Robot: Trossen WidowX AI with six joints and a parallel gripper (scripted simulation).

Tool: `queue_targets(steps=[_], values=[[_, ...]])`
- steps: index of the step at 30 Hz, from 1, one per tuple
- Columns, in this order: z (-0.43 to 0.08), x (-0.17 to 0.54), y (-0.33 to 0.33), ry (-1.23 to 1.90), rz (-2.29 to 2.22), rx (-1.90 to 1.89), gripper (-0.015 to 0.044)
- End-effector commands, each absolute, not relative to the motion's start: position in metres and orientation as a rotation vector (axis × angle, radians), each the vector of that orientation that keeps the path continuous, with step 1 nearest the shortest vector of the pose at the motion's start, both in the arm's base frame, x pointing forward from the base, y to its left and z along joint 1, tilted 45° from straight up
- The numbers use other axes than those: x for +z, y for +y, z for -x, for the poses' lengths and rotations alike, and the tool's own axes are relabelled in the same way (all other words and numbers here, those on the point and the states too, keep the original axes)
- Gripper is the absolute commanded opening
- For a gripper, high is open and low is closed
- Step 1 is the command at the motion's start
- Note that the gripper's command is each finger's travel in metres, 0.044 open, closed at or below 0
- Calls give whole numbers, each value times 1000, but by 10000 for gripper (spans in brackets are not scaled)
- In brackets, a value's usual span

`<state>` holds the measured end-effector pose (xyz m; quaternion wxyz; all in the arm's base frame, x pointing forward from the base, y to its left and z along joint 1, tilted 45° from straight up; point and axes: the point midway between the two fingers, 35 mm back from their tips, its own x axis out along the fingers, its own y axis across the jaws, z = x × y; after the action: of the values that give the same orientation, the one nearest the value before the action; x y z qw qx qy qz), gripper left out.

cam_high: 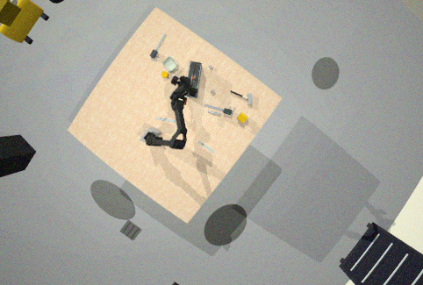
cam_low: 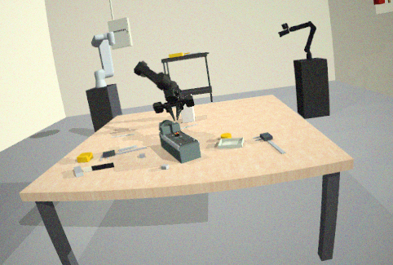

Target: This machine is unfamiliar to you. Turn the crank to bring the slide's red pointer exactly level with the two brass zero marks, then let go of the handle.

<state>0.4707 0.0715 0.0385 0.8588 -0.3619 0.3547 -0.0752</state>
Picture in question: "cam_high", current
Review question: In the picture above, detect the yellow block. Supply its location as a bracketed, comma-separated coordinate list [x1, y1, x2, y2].
[237, 113, 248, 123]

